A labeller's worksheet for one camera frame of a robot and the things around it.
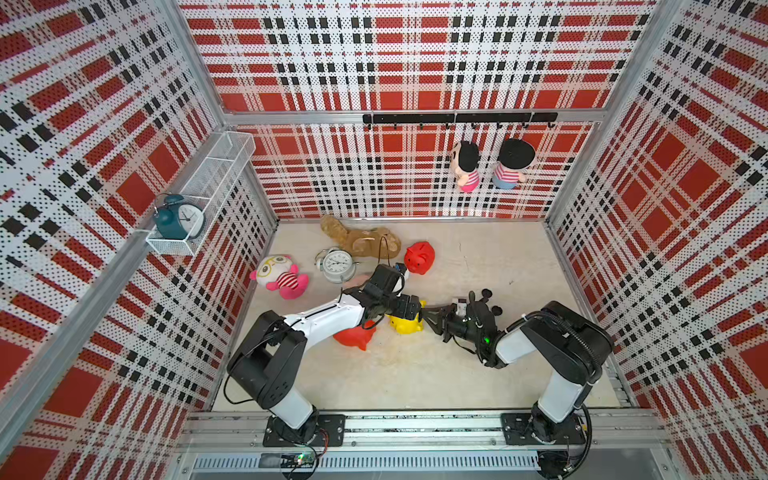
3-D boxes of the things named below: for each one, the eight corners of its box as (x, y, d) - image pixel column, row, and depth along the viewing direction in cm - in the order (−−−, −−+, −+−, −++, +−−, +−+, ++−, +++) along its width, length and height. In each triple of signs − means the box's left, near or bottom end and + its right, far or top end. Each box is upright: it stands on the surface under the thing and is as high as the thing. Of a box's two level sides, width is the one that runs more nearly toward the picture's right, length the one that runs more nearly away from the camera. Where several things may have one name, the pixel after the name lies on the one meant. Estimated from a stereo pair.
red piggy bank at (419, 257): (410, 277, 104) (411, 264, 97) (403, 260, 109) (402, 246, 102) (438, 269, 106) (441, 256, 100) (430, 252, 111) (431, 238, 105)
